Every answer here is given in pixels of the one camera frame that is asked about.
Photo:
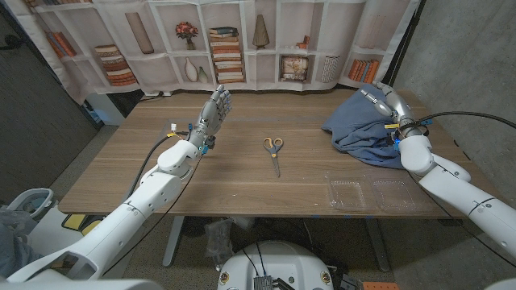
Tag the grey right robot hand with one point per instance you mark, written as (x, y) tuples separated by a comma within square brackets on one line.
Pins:
[(401, 110)]

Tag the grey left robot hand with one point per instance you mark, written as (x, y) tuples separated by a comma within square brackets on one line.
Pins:
[(211, 117)]

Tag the blue hoodie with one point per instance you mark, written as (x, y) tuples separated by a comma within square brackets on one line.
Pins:
[(359, 125)]

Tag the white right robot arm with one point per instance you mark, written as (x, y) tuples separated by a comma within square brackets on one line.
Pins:
[(463, 189)]

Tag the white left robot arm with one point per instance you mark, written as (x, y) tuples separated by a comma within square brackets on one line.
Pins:
[(133, 205)]

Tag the clear plastic clamshell container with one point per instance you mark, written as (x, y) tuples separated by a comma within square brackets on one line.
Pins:
[(346, 195)]

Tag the black backdrop stand pole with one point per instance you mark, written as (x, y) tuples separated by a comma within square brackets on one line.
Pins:
[(388, 81)]

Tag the white power strip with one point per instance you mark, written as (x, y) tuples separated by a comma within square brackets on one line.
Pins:
[(155, 94)]

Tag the printed bookshelf backdrop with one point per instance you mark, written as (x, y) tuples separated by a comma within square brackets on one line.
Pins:
[(258, 72)]

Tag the white box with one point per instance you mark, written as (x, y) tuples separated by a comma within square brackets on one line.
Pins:
[(106, 110)]

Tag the clear plastic bag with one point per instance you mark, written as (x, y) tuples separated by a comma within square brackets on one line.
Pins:
[(219, 241)]

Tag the grey metal table leg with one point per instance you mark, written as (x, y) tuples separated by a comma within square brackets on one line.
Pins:
[(377, 245), (173, 241)]

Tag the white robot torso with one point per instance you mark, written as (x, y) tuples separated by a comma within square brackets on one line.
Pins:
[(278, 262)]

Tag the dark perforated metal partition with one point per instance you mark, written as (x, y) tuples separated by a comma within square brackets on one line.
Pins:
[(40, 121)]

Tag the orange box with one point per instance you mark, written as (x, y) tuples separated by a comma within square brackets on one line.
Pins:
[(381, 286)]

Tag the white grey plastic bin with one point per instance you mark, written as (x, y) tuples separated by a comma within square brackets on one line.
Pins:
[(40, 193)]

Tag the person in blue jeans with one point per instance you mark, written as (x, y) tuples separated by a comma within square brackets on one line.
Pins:
[(12, 249)]

